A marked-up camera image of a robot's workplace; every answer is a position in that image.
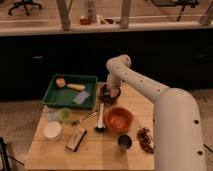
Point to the white handled brush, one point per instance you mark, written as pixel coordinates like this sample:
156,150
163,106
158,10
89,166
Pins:
100,127

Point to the black office chair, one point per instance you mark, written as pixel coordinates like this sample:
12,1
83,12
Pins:
24,3

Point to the blue sponge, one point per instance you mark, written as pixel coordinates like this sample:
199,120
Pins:
81,97

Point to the clear plastic container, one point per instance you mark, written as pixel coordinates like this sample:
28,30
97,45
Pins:
51,115

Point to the green plastic tray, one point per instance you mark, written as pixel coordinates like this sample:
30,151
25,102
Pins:
56,97

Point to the red bowl on shelf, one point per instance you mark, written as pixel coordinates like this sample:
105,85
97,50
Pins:
85,21

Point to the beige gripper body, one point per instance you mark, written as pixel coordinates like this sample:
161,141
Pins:
113,91

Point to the dark brown bowl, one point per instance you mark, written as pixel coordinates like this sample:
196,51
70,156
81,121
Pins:
104,95

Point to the orange bowl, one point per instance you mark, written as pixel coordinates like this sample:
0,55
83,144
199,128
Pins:
118,120

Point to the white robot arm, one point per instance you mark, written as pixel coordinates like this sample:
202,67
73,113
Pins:
177,132

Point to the orange round fruit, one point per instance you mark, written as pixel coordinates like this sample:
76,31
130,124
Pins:
60,82

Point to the bunch of dark grapes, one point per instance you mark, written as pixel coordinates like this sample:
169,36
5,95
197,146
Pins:
144,137

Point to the small metal cup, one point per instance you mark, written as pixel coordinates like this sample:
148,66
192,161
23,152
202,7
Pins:
124,142

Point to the green plastic cup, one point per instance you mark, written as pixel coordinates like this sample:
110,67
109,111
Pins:
63,115

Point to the metal fork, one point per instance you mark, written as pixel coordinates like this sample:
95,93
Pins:
76,122

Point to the brown rectangular box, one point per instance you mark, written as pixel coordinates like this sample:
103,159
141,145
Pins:
76,139

